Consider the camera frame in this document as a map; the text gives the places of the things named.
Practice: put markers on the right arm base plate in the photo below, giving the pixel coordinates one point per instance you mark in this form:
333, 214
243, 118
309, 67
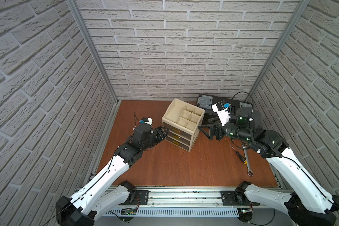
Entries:
232, 198

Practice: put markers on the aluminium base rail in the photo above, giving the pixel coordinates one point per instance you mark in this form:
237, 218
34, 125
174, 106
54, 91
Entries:
206, 199

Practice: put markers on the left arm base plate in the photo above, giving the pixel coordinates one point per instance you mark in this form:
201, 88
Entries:
140, 197

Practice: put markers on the beige drawer organizer cabinet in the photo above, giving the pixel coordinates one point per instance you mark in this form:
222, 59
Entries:
184, 116

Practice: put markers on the clear top drawer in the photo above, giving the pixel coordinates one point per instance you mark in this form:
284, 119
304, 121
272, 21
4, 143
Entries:
177, 131

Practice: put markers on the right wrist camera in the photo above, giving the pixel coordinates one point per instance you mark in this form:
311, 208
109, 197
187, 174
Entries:
223, 112

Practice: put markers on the clear middle drawer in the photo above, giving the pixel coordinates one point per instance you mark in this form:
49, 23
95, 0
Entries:
179, 138

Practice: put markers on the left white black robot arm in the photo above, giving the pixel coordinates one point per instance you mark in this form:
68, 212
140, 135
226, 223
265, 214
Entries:
92, 201

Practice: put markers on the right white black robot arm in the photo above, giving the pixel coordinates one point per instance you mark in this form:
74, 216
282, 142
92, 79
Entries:
309, 204

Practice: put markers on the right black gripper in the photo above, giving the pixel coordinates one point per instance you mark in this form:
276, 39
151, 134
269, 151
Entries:
210, 126

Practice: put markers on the black yellow screwdriver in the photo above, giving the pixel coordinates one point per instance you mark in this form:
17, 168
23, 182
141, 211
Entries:
243, 160

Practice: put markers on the silver combination wrench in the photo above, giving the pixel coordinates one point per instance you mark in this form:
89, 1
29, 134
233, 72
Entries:
245, 148

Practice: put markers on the clear bottom drawer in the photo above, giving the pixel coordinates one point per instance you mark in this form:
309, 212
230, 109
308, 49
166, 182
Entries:
179, 144

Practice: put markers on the clear drawer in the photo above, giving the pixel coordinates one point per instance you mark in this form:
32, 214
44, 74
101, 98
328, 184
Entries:
177, 131
179, 144
179, 138

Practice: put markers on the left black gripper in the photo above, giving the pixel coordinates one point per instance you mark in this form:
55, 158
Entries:
158, 135

